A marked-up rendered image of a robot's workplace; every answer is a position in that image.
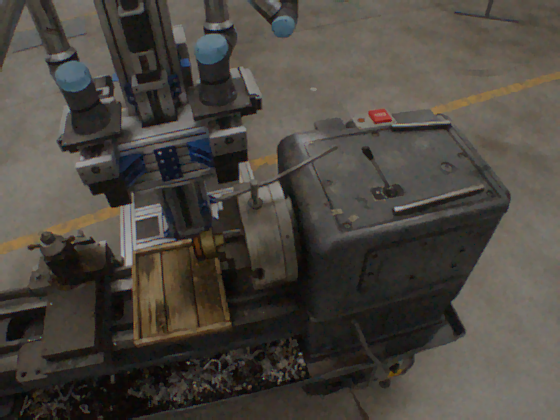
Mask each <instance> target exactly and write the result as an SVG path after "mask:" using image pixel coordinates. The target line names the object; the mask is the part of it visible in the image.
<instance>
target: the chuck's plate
mask: <svg viewBox="0 0 560 420"><path fill-rule="evenodd" d="M267 186H268V188H269V191H270V194H271V197H272V201H273V204H274V208H275V212H276V216H277V219H278V223H279V228H280V233H281V238H282V243H283V249H284V255H285V262H286V272H287V281H286V284H287V283H290V282H295V281H296V280H297V278H298V261H297V252H296V245H295V240H294V234H293V229H292V224H291V220H290V217H289V209H288V205H287V202H286V198H285V195H284V192H283V189H282V187H281V184H280V182H279V180H277V181H276V182H274V183H271V184H269V185H267Z"/></svg>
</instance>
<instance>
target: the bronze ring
mask: <svg viewBox="0 0 560 420"><path fill-rule="evenodd" d="M192 244H193V249H194V252H195V256H196V258H197V260H198V261H202V260H204V259H207V260H211V259H215V258H218V259H219V256H218V251H217V246H219V245H224V244H226V241H225V238H224V234H223V232H221V233H216V234H214V233H213V228H210V230H209V231H205V232H201V233H200V236H198V235H195V236H194V237H192Z"/></svg>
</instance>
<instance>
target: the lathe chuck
mask: <svg viewBox="0 0 560 420"><path fill-rule="evenodd" d="M248 186H250V184H249V181H248V182H243V183H239V184H234V185H233V190H234V189H235V190H234V192H235V191H238V190H240V189H243V188H246V187H248ZM236 199H237V204H238V213H239V219H240V224H241V228H240V233H241V235H243V237H244V242H245V246H246V250H247V255H248V258H249V262H250V266H251V270H252V271H255V270H256V268H259V267H261V268H262V269H263V271H264V277H262V278H263V279H259V280H258V278H257V279H253V276H252V275H251V276H250V277H251V280H252V284H253V288H254V289H255V290H257V289H261V288H265V287H270V286H278V285H283V284H286V281H287V272H286V262H285V255H284V249H283V243H282V238H281V233H280V228H279V223H278V219H277V216H276V212H275V208H274V204H273V201H272V197H271V194H270V191H269V188H268V186H267V185H266V186H263V187H260V188H259V199H260V200H261V202H262V204H261V206H260V207H258V208H252V207H250V206H249V201H250V200H251V196H250V191H249V192H246V193H243V194H240V195H238V196H236Z"/></svg>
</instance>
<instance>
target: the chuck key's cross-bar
mask: <svg viewBox="0 0 560 420"><path fill-rule="evenodd" d="M337 148H338V145H335V144H334V145H332V146H330V147H329V148H327V149H325V150H324V151H322V152H320V153H318V154H317V155H315V156H313V157H311V158H309V159H307V160H305V161H304V162H302V163H300V164H298V165H294V166H292V167H290V168H289V169H288V170H286V171H284V172H282V173H280V174H278V175H277V176H275V177H273V178H271V179H269V180H266V181H263V182H260V183H259V188H260V187H263V186H266V185H269V184H271V183H274V182H276V181H277V180H279V179H281V178H283V177H285V176H287V175H288V174H289V173H291V172H293V171H295V170H297V169H299V168H301V167H302V166H306V165H308V164H310V163H312V162H314V161H315V160H317V159H319V158H321V157H323V156H325V155H326V154H328V153H329V152H331V151H333V150H335V149H337ZM249 191H252V189H251V188H250V186H248V187H246V188H243V189H240V190H238V191H235V192H232V193H229V194H226V195H223V196H221V197H218V198H216V200H217V202H221V201H224V200H227V199H230V198H233V197H236V196H238V195H240V194H243V193H246V192H249Z"/></svg>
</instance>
